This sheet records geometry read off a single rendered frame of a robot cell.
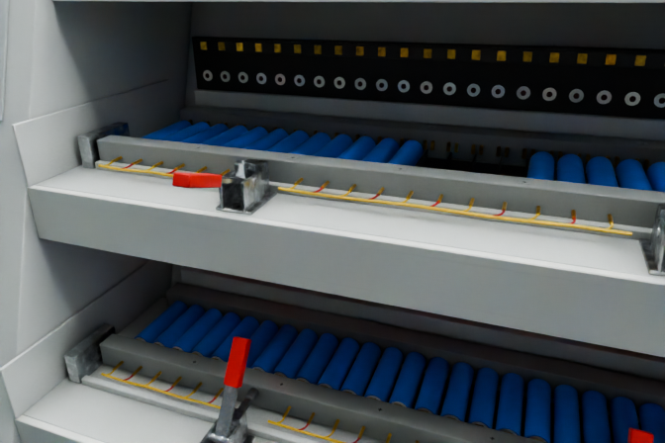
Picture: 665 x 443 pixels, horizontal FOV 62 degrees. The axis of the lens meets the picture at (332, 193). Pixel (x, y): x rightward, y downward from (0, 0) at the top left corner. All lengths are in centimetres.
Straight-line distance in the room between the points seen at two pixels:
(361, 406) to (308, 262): 14
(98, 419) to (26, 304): 11
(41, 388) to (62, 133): 21
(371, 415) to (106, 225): 24
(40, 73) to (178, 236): 18
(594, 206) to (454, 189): 8
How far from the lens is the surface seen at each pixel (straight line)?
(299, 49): 53
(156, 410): 50
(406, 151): 44
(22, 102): 49
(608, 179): 41
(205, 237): 39
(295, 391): 46
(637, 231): 37
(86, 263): 55
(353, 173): 39
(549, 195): 37
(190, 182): 32
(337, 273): 36
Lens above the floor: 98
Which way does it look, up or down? 5 degrees down
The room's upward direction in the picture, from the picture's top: 6 degrees clockwise
